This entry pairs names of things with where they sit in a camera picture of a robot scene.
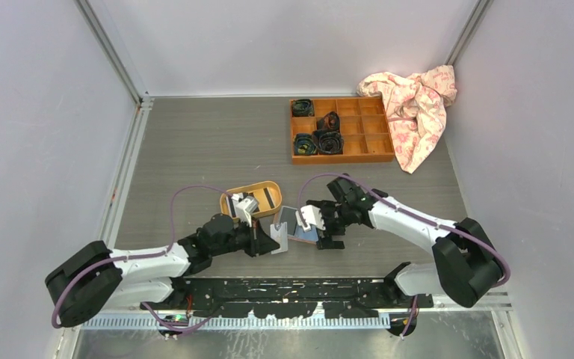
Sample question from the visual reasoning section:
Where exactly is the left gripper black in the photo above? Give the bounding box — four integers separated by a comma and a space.
211, 215, 280, 257

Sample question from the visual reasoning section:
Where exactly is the brown leather card holder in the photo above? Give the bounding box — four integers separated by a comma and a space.
277, 205, 320, 245

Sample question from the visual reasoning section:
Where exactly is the black card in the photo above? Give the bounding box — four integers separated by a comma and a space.
279, 206, 298, 236

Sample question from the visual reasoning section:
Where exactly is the yellow oval card tray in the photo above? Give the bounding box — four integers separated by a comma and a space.
219, 180, 283, 220

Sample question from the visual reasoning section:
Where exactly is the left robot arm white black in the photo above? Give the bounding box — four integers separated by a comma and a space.
45, 214, 280, 328

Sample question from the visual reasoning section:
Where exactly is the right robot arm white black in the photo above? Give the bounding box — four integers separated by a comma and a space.
298, 174, 510, 308

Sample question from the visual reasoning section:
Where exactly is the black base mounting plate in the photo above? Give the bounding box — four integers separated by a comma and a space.
150, 277, 413, 319

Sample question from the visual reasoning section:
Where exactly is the rolled dark tie bottom-left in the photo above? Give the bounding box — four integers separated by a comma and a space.
292, 133, 318, 156

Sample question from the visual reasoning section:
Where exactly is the rolled dark tie bottom-middle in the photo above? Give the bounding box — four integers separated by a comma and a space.
312, 129, 344, 155

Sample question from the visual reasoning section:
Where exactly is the wooden compartment organizer box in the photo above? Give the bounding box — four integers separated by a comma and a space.
289, 97, 395, 165

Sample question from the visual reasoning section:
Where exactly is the rolled dark tie middle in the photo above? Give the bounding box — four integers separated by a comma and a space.
316, 111, 341, 132

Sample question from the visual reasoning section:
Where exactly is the rolled dark tie top-left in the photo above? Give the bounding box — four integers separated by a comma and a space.
291, 99, 315, 117

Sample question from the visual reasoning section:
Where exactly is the pink floral crumpled cloth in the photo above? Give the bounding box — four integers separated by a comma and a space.
357, 65, 457, 174

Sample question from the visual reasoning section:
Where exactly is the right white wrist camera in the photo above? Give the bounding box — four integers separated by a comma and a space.
297, 205, 326, 232

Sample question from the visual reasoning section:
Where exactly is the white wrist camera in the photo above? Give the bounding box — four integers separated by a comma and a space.
231, 194, 259, 227
297, 205, 326, 232

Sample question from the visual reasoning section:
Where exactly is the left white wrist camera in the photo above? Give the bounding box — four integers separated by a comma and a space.
231, 194, 259, 227

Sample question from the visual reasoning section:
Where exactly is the aluminium frame rail front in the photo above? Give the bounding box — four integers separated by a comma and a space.
61, 277, 513, 331

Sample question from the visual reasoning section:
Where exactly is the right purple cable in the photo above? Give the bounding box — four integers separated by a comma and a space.
297, 173, 512, 338

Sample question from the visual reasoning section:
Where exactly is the purple cable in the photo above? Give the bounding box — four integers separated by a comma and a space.
297, 173, 512, 338
50, 184, 238, 338

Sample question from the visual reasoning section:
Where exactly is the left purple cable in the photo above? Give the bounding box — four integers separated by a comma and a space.
50, 184, 238, 338

